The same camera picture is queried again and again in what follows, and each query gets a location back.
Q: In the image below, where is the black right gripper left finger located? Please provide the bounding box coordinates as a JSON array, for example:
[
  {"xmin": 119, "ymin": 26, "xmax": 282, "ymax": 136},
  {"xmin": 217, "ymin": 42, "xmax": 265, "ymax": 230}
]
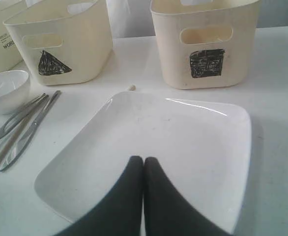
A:
[{"xmin": 57, "ymin": 156, "xmax": 144, "ymax": 236}]

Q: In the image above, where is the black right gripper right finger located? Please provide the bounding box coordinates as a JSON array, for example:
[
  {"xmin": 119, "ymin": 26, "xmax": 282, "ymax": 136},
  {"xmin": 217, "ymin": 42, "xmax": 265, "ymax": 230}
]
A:
[{"xmin": 144, "ymin": 157, "xmax": 229, "ymax": 236}]

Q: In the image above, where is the steel table knife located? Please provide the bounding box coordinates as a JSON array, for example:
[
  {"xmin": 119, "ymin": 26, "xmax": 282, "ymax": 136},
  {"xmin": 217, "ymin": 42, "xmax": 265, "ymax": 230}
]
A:
[{"xmin": 0, "ymin": 90, "xmax": 61, "ymax": 172}]

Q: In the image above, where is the wooden chopstick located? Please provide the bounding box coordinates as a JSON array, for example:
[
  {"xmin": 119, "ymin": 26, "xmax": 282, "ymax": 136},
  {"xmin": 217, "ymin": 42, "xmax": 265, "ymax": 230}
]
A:
[
  {"xmin": 127, "ymin": 85, "xmax": 136, "ymax": 91},
  {"xmin": 0, "ymin": 108, "xmax": 36, "ymax": 184}
]

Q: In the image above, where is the steel spoon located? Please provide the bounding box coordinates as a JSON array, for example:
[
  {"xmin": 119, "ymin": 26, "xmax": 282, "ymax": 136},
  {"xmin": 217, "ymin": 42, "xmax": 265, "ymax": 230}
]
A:
[{"xmin": 0, "ymin": 94, "xmax": 49, "ymax": 149}]

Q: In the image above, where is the steel fork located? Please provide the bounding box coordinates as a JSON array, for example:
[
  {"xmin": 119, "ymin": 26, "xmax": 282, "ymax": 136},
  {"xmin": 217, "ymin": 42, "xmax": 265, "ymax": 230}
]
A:
[{"xmin": 0, "ymin": 92, "xmax": 47, "ymax": 145}]

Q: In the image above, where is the white ceramic bowl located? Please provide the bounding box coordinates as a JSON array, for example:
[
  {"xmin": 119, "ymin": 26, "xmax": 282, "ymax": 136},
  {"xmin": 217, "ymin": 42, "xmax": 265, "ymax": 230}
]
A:
[{"xmin": 0, "ymin": 70, "xmax": 30, "ymax": 115}]

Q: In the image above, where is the white square plate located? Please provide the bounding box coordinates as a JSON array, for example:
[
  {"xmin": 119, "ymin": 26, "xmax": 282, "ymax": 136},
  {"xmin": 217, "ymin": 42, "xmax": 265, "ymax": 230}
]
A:
[{"xmin": 34, "ymin": 91, "xmax": 252, "ymax": 234}]

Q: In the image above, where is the wooden chopstick under plate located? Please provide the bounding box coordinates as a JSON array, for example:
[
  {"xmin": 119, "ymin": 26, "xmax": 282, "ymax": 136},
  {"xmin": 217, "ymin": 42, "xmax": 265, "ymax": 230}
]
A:
[{"xmin": 127, "ymin": 85, "xmax": 136, "ymax": 91}]

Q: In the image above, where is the cream bin with square mark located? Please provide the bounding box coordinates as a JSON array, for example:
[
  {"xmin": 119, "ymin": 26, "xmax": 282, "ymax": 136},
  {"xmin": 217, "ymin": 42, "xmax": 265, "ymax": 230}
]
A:
[{"xmin": 150, "ymin": 0, "xmax": 260, "ymax": 89}]

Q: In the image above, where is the cream bin with triangle mark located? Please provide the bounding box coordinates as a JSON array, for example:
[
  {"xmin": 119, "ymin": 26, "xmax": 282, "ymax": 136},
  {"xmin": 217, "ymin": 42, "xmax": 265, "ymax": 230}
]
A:
[{"xmin": 3, "ymin": 0, "xmax": 113, "ymax": 86}]

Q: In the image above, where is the cream bin with circle mark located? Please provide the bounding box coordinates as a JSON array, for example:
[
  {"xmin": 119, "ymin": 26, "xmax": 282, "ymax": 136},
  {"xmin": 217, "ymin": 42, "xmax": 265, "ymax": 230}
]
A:
[{"xmin": 0, "ymin": 0, "xmax": 27, "ymax": 72}]

